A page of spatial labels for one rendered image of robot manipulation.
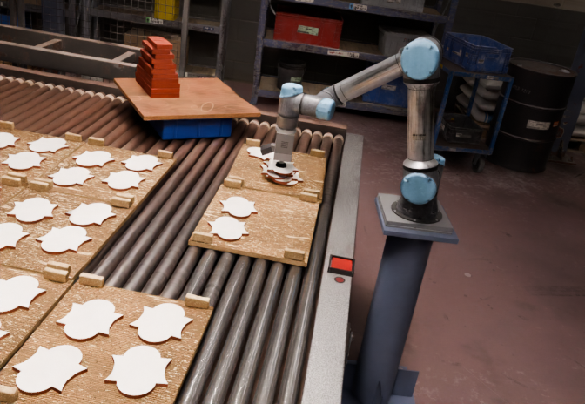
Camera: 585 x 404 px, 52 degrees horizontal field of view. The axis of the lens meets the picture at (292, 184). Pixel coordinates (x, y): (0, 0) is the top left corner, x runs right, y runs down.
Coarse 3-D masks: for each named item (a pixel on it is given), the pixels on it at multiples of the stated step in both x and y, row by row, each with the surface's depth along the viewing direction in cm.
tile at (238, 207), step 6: (234, 198) 201; (240, 198) 202; (222, 204) 197; (228, 204) 197; (234, 204) 197; (240, 204) 198; (246, 204) 199; (252, 204) 199; (222, 210) 192; (228, 210) 193; (234, 210) 194; (240, 210) 194; (246, 210) 195; (252, 210) 195; (234, 216) 191; (240, 216) 191; (246, 216) 192
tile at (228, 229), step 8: (208, 224) 185; (216, 224) 184; (224, 224) 185; (232, 224) 185; (240, 224) 186; (216, 232) 179; (224, 232) 180; (232, 232) 180; (240, 232) 181; (224, 240) 178; (232, 240) 178
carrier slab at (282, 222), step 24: (240, 192) 208; (264, 192) 210; (216, 216) 190; (264, 216) 195; (288, 216) 197; (312, 216) 199; (192, 240) 175; (216, 240) 177; (240, 240) 179; (264, 240) 181; (288, 240) 183
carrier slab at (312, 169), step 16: (240, 160) 233; (256, 160) 235; (304, 160) 242; (320, 160) 245; (240, 176) 220; (256, 176) 222; (304, 176) 228; (320, 176) 230; (272, 192) 213; (288, 192) 213; (320, 192) 217
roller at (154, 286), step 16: (256, 128) 278; (240, 144) 253; (224, 176) 223; (208, 192) 208; (192, 224) 187; (176, 240) 177; (176, 256) 171; (160, 272) 162; (144, 288) 155; (160, 288) 158
